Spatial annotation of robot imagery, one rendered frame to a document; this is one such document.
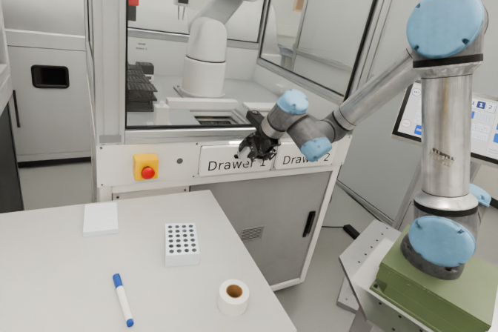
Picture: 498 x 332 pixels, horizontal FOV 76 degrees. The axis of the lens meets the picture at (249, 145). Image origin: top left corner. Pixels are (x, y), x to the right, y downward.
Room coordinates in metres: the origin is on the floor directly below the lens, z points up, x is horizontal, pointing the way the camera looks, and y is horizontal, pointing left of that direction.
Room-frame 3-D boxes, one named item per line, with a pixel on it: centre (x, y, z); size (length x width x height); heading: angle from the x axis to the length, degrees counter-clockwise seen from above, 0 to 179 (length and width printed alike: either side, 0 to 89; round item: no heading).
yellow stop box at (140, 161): (0.88, 0.31, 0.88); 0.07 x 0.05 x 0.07; 120
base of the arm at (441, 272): (0.70, -0.53, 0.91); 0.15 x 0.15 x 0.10
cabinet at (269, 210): (1.50, 0.23, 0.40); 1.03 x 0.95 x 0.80; 120
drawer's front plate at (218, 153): (1.06, 0.03, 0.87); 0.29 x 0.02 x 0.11; 120
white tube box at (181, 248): (0.68, 0.13, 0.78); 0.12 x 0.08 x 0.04; 19
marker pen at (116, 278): (0.49, 0.21, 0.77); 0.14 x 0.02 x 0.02; 36
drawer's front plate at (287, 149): (1.22, -0.24, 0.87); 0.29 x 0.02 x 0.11; 120
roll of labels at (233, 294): (0.53, -0.03, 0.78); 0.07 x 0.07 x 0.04
